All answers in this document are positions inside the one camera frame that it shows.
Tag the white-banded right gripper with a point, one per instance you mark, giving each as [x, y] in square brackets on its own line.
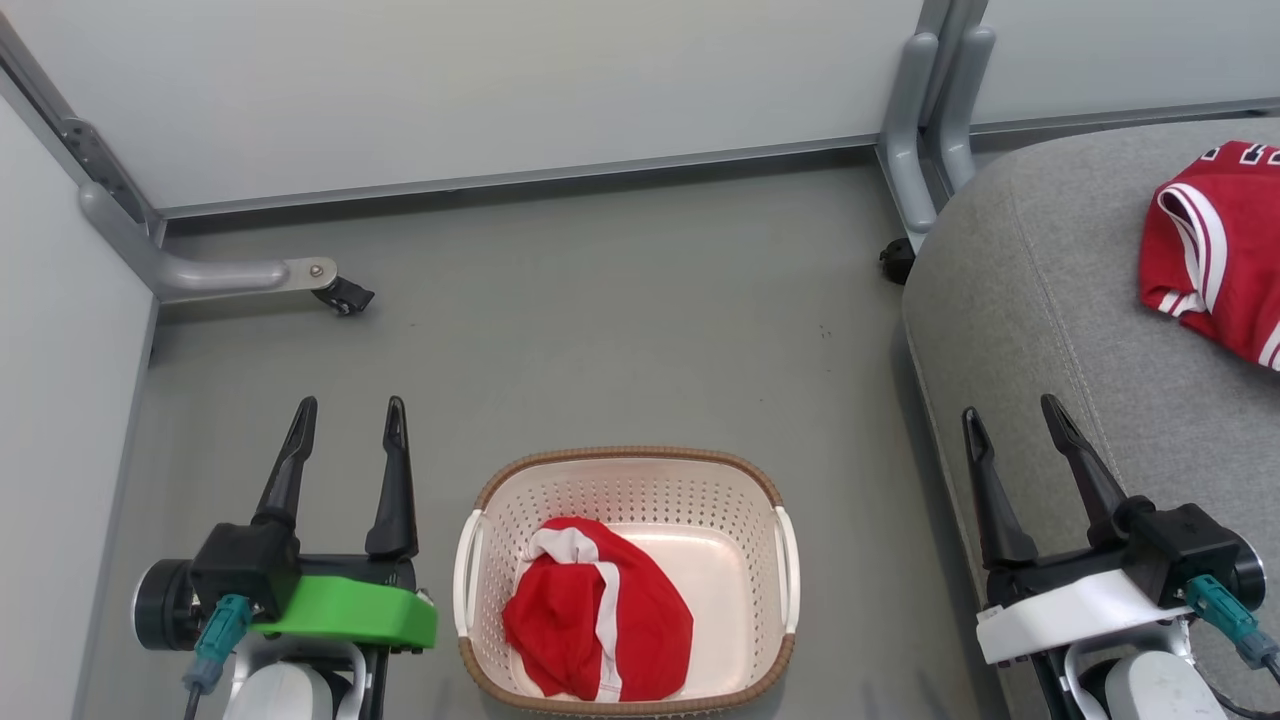
[1070, 610]

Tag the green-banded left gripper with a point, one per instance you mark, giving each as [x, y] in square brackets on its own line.
[350, 612]

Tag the red jersey with white stripes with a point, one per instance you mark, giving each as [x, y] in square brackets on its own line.
[1235, 250]

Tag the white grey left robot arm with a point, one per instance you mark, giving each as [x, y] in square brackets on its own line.
[285, 690]

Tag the grey fabric sofa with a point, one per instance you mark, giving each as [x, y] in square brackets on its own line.
[1060, 300]

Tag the black caster wheel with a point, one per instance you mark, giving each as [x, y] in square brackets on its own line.
[897, 262]
[345, 296]

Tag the red garment with white trim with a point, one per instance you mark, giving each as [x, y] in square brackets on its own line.
[620, 620]

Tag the white perforated laundry basket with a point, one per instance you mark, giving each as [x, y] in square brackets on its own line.
[720, 560]

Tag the grey curved partition foot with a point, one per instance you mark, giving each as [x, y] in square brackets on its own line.
[905, 150]
[962, 110]

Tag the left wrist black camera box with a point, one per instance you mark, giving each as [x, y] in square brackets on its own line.
[245, 565]

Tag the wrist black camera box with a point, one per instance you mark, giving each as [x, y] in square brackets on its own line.
[1185, 545]
[245, 565]

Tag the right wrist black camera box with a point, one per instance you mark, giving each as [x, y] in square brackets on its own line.
[1185, 545]

